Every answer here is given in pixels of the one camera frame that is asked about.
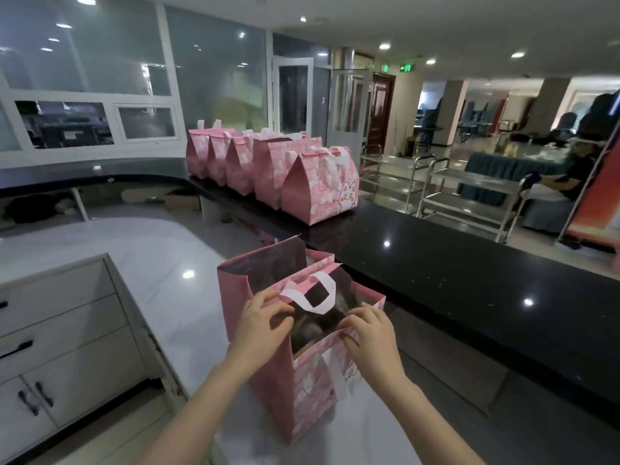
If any chair with grey cover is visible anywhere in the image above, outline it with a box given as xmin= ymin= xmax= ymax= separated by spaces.
xmin=522 ymin=184 xmax=575 ymax=234

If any person's right forearm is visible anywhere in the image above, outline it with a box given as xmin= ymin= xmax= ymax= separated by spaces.
xmin=363 ymin=373 xmax=487 ymax=465

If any closed pink cat gift bag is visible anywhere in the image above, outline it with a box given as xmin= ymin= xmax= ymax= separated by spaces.
xmin=186 ymin=120 xmax=212 ymax=180
xmin=253 ymin=132 xmax=324 ymax=210
xmin=225 ymin=130 xmax=257 ymax=195
xmin=281 ymin=146 xmax=361 ymax=227
xmin=208 ymin=119 xmax=234 ymax=187

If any person's left hand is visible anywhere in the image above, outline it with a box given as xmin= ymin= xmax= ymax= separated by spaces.
xmin=225 ymin=288 xmax=296 ymax=379

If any table with teal cloth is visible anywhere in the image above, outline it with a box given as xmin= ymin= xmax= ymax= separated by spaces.
xmin=458 ymin=151 xmax=568 ymax=207

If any brown wooden door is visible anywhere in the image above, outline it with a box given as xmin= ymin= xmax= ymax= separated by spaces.
xmin=367 ymin=73 xmax=397 ymax=153

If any white drawer cabinet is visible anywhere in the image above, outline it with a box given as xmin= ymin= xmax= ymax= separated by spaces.
xmin=0 ymin=254 xmax=188 ymax=465

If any person's right hand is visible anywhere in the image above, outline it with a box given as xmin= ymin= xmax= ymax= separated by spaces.
xmin=336 ymin=302 xmax=408 ymax=386

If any red standing banner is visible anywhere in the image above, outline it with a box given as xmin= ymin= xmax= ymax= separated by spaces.
xmin=557 ymin=133 xmax=620 ymax=252

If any black bag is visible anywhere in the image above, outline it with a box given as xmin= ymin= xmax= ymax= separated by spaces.
xmin=5 ymin=192 xmax=74 ymax=224

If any steel service trolley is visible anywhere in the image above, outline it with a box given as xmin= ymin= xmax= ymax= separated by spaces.
xmin=417 ymin=157 xmax=530 ymax=244
xmin=360 ymin=145 xmax=437 ymax=214

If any cardboard box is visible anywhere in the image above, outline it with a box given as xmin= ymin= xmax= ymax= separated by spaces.
xmin=164 ymin=189 xmax=202 ymax=212

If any white framed glass door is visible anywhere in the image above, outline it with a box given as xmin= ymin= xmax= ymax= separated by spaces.
xmin=328 ymin=67 xmax=374 ymax=166
xmin=272 ymin=57 xmax=315 ymax=137

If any person's left forearm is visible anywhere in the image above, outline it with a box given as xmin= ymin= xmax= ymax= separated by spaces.
xmin=138 ymin=356 xmax=265 ymax=465

